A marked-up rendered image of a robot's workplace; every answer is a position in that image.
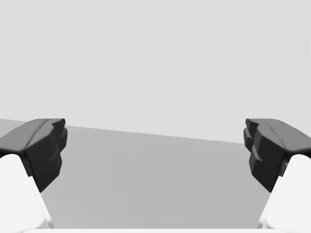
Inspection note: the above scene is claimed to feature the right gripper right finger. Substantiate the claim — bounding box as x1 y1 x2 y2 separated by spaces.
243 118 311 230

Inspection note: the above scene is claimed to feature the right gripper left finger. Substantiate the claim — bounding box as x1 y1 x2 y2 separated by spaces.
0 118 68 230

